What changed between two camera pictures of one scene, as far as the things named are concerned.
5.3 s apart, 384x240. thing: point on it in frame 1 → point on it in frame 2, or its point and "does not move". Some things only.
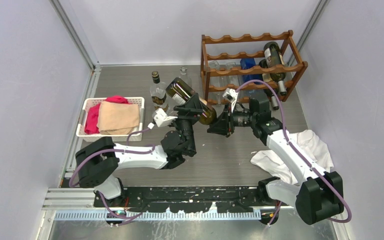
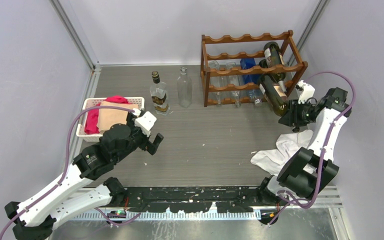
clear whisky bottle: (158, 91) does not move
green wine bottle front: (274, 57) does not move
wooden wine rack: (251, 68) does not move
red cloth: (91, 120) does not move
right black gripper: (220, 125) → (291, 117)
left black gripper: (191, 111) → (150, 148)
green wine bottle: (179, 91) → (274, 94)
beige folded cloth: (118, 118) does not move
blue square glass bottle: (249, 63) does not move
